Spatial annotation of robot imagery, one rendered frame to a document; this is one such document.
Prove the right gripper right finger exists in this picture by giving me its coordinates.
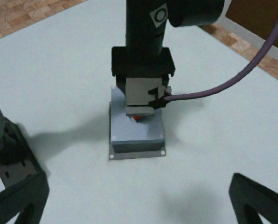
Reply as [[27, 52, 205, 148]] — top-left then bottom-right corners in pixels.
[[228, 173, 278, 224]]

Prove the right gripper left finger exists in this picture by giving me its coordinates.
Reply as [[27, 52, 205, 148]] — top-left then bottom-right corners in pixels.
[[0, 171, 50, 224]]

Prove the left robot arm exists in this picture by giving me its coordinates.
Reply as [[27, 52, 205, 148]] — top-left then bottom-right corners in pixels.
[[0, 0, 225, 189]]

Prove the pale blue flat plate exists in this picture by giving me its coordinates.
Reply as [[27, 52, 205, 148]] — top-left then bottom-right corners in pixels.
[[111, 86, 164, 145]]

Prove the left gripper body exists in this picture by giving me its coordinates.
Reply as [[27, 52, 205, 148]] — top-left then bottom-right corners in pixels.
[[111, 27, 176, 106]]

